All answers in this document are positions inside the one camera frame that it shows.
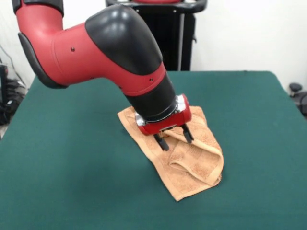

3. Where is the tan terry towel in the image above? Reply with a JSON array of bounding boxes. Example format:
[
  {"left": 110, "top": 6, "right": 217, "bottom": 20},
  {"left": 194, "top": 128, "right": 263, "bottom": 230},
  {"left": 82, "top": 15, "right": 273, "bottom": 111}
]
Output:
[{"left": 117, "top": 105, "right": 225, "bottom": 202}]

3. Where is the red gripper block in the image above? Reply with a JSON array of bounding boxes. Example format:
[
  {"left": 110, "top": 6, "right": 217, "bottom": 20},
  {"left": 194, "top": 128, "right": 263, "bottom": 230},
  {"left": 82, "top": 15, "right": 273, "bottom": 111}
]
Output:
[{"left": 138, "top": 93, "right": 195, "bottom": 152}]

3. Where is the black equipment pile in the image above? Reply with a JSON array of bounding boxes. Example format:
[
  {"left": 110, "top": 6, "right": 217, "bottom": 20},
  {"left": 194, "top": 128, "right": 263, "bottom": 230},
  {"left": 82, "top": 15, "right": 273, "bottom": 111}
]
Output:
[{"left": 0, "top": 63, "right": 27, "bottom": 125}]

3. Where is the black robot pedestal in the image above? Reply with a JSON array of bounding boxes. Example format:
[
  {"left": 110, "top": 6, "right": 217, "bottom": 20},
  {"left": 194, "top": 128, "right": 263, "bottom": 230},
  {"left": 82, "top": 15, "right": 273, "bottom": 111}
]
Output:
[{"left": 105, "top": 0, "right": 207, "bottom": 71}]

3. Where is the dark chair base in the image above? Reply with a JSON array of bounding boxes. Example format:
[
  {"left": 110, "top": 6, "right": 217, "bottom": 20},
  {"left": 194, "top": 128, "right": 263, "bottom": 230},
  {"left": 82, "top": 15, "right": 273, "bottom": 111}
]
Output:
[{"left": 289, "top": 82, "right": 307, "bottom": 113}]

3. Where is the dark green table cloth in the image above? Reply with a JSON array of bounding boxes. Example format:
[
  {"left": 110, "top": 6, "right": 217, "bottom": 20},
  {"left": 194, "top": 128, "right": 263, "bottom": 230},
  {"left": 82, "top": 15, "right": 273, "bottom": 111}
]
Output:
[{"left": 0, "top": 70, "right": 307, "bottom": 230}]

